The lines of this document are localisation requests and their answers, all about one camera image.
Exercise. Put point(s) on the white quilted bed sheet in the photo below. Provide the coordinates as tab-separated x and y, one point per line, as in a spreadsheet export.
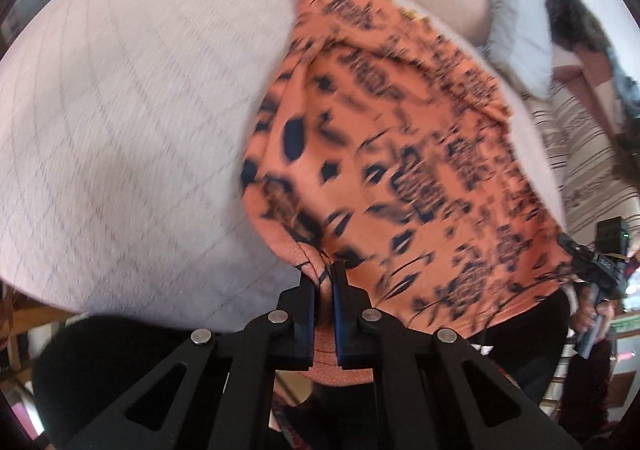
125	130

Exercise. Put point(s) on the person's right hand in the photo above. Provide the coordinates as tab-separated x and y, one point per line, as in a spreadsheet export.
592	317

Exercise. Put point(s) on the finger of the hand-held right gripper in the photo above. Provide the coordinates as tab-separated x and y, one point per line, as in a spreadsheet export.
590	266

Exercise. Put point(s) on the light blue pillow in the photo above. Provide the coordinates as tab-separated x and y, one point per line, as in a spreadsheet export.
520	25

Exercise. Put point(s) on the beige striped blanket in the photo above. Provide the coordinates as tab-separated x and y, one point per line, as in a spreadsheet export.
580	165

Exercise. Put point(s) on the wooden furniture frame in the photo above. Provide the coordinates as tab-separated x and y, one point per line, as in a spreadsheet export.
25	325

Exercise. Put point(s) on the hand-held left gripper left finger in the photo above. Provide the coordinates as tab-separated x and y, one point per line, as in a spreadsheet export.
308	330

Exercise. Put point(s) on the orange black-printed small garment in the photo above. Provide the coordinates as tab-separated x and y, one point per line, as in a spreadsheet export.
400	170

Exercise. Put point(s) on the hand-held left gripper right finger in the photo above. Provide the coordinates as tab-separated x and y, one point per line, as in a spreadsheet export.
340	330

